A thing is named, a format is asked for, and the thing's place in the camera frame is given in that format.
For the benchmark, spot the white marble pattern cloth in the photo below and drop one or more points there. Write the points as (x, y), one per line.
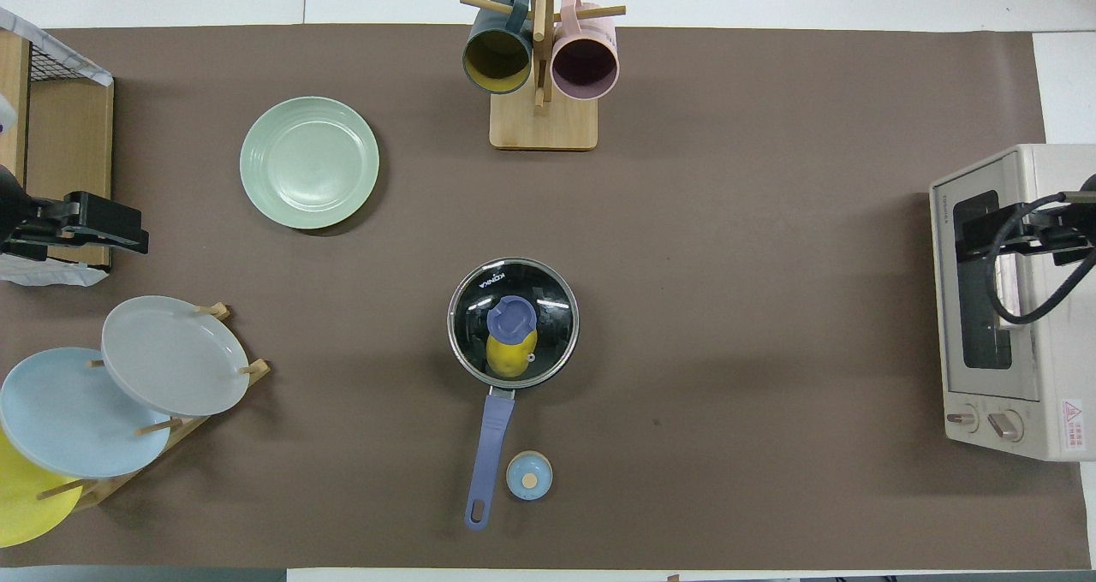
(17, 22)
(43, 272)

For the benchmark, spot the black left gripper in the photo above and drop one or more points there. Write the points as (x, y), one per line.
(60, 222)

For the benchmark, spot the beige toaster oven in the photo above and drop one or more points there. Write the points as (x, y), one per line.
(1053, 351)

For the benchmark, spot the light wooden board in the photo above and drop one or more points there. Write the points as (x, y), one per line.
(13, 68)

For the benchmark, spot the pale green plate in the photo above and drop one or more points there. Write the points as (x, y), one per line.
(308, 163)

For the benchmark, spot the pink mug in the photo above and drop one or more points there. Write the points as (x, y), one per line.
(585, 64)

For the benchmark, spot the grey plate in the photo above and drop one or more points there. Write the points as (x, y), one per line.
(171, 355)

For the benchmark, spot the yellow plate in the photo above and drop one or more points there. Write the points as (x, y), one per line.
(26, 505)

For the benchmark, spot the dark teal mug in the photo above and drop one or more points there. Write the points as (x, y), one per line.
(497, 56)

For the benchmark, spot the brown table mat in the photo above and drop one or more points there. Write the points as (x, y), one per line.
(685, 222)

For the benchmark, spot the wooden plate rack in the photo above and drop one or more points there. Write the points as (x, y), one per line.
(103, 489)

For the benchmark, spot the wooden mug tree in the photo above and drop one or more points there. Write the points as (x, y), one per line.
(544, 128)

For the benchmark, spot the yellow potato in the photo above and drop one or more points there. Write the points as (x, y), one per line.
(512, 358)

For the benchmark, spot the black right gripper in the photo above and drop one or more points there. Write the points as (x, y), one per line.
(1062, 229)

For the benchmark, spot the light blue plate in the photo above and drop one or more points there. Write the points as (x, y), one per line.
(60, 419)

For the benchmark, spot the glass lid with blue knob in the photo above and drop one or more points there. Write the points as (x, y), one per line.
(512, 317)

